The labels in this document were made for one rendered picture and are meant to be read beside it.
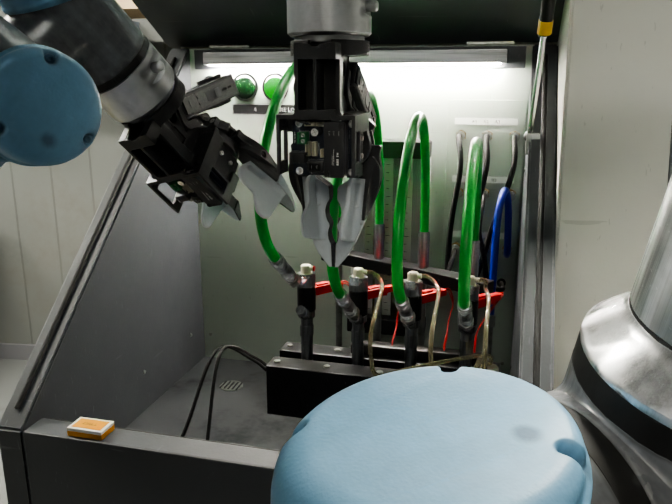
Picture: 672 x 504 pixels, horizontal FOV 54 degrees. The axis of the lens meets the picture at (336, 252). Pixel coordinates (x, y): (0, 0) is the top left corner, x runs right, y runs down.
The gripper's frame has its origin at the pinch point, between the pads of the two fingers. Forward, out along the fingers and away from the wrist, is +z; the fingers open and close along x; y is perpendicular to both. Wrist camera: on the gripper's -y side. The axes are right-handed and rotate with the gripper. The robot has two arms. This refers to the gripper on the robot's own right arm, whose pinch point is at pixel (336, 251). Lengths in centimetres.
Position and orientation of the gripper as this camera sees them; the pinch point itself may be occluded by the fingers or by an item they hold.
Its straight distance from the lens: 66.5
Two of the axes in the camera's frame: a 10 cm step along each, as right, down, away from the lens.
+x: 9.7, 0.6, -2.4
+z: 0.0, 9.7, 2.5
